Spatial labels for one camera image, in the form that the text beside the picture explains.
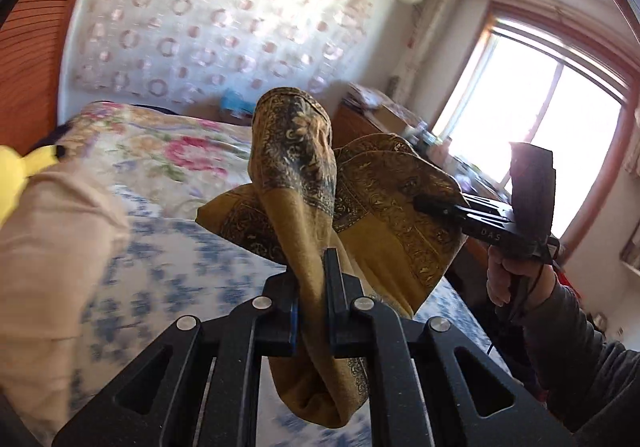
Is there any long wooden sideboard cabinet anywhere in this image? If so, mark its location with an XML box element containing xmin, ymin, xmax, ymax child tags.
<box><xmin>328</xmin><ymin>98</ymin><xmax>501</xmax><ymax>269</ymax></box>

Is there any pink floral quilt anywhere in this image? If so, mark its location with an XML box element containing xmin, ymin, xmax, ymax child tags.
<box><xmin>58</xmin><ymin>100</ymin><xmax>252</xmax><ymax>220</ymax></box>

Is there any person's right hand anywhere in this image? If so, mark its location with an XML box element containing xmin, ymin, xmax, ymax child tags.
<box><xmin>486</xmin><ymin>245</ymin><xmax>556</xmax><ymax>311</ymax></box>

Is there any right forearm grey sleeve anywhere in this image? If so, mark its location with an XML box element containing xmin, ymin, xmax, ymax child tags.
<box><xmin>518</xmin><ymin>283</ymin><xmax>639</xmax><ymax>446</ymax></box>

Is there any blue box on bed end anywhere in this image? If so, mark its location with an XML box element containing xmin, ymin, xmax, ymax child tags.
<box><xmin>219</xmin><ymin>89</ymin><xmax>255</xmax><ymax>119</ymax></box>

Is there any gold patterned garment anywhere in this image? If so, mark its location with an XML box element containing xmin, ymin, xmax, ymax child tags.
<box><xmin>196</xmin><ymin>88</ymin><xmax>464</xmax><ymax>429</ymax></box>

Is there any wood framed window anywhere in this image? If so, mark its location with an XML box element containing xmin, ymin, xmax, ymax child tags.
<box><xmin>435</xmin><ymin>1</ymin><xmax>639</xmax><ymax>252</ymax></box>

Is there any yellow plush toy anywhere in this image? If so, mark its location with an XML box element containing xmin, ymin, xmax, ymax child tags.
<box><xmin>0</xmin><ymin>145</ymin><xmax>65</xmax><ymax>223</ymax></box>

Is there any beige pillow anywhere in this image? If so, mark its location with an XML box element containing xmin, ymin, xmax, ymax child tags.
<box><xmin>1</xmin><ymin>160</ymin><xmax>130</xmax><ymax>445</ymax></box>

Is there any blue floral white bedsheet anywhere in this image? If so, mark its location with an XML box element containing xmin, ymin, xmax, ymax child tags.
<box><xmin>67</xmin><ymin>184</ymin><xmax>489</xmax><ymax>447</ymax></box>

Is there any circle patterned sheer curtain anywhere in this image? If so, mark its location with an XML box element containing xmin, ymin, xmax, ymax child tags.
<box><xmin>68</xmin><ymin>0</ymin><xmax>372</xmax><ymax>109</ymax></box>

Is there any tied beige window curtain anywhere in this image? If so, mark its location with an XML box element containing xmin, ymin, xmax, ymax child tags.
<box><xmin>393</xmin><ymin>0</ymin><xmax>459</xmax><ymax>105</ymax></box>

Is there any white wall shelf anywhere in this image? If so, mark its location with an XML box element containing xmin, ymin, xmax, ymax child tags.
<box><xmin>620</xmin><ymin>222</ymin><xmax>640</xmax><ymax>276</ymax></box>

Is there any cardboard box on sideboard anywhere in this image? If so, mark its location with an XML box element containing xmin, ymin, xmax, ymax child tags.
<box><xmin>372</xmin><ymin>106</ymin><xmax>421</xmax><ymax>135</ymax></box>

